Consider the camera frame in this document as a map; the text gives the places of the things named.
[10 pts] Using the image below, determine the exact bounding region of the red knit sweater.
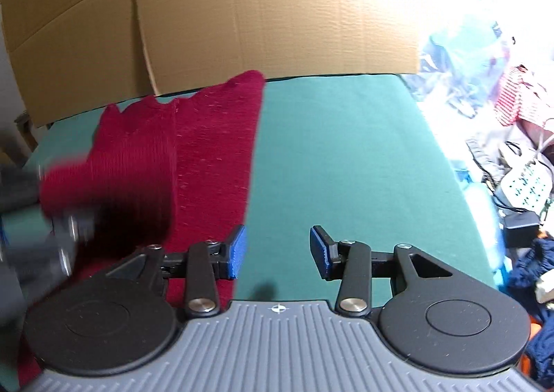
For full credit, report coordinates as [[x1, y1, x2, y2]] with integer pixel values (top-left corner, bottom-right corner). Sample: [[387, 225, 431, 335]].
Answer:
[[17, 70, 266, 386]]

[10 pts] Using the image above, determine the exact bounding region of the green table cloth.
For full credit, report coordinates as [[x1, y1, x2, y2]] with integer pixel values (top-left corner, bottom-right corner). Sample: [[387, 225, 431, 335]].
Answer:
[[26, 75, 493, 300]]

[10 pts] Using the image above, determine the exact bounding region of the pile of clutter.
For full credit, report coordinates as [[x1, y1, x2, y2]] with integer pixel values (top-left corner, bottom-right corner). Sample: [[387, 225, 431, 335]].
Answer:
[[403, 24, 553, 388]]

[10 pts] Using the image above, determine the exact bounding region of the large cardboard sheet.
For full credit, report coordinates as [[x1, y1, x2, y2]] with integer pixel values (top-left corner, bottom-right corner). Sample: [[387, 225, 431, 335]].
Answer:
[[1, 0, 418, 126]]

